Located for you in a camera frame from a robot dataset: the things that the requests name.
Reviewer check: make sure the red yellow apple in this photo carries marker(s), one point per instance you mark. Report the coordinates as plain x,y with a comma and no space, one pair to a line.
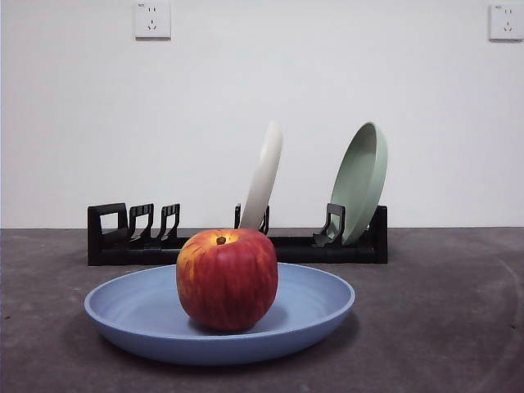
227,282

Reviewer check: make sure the blue round plate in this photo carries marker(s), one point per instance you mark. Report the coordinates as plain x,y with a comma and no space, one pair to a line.
139,311

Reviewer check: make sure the cream round plate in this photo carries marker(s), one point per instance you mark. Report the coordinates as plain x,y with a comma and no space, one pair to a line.
266,172

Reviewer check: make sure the black plastic plate rack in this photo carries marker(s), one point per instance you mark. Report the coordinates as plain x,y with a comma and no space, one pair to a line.
327,254

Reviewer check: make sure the green round plate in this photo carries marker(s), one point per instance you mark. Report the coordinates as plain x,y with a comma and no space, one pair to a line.
360,184

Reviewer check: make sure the white wall socket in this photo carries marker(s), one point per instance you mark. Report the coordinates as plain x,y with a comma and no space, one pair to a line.
152,20
507,22

